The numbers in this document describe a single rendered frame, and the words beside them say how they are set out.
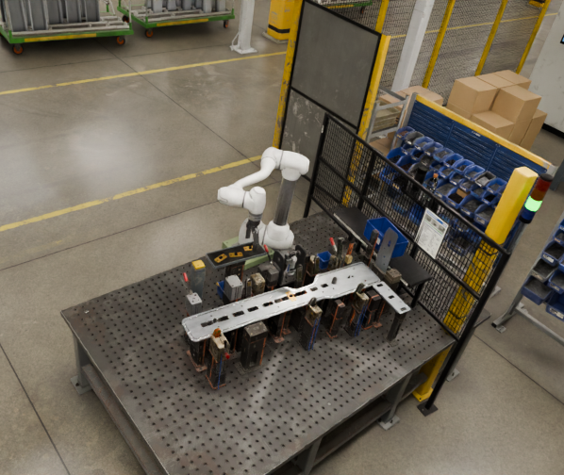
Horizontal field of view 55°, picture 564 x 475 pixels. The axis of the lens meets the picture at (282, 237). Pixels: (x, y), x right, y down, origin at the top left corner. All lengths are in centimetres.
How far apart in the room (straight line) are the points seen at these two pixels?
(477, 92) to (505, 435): 431
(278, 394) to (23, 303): 240
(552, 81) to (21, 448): 858
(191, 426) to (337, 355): 104
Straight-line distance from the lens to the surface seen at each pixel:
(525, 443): 466
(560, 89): 973
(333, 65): 566
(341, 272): 372
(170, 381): 334
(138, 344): 352
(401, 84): 769
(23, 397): 426
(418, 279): 383
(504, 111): 770
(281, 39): 1093
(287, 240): 398
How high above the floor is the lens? 337
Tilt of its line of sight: 37 degrees down
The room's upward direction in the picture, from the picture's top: 11 degrees clockwise
